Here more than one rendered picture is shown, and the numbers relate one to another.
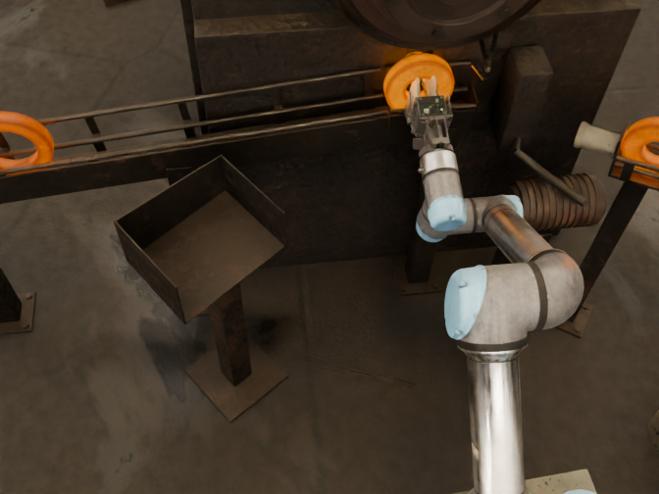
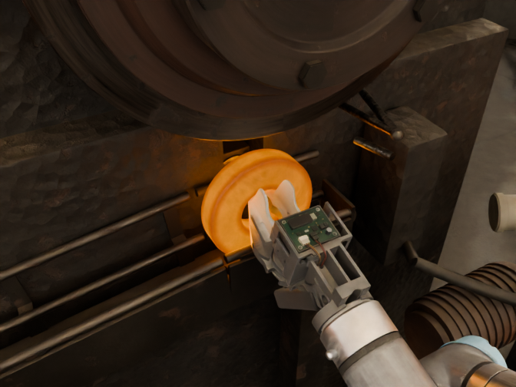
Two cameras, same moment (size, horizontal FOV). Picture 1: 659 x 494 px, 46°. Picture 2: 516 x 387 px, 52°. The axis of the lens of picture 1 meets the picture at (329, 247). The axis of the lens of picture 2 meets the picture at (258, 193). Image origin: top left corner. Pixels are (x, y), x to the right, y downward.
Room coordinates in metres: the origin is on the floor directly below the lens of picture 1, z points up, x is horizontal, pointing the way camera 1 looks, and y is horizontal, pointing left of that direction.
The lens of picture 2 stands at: (0.77, 0.00, 1.20)
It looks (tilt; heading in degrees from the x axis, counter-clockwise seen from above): 39 degrees down; 340
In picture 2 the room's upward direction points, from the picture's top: straight up
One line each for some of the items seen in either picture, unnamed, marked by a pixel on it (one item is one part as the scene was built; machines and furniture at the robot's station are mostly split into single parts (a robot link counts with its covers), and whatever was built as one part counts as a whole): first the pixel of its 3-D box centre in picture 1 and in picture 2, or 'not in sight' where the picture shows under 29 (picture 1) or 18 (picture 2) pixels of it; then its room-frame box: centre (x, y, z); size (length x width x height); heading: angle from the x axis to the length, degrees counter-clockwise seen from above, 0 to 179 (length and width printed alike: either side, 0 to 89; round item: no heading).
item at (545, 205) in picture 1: (533, 250); (447, 381); (1.19, -0.54, 0.27); 0.22 x 0.13 x 0.53; 99
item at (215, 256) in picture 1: (217, 311); not in sight; (0.91, 0.25, 0.36); 0.26 x 0.20 x 0.72; 134
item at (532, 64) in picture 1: (519, 98); (392, 187); (1.32, -0.42, 0.68); 0.11 x 0.08 x 0.24; 9
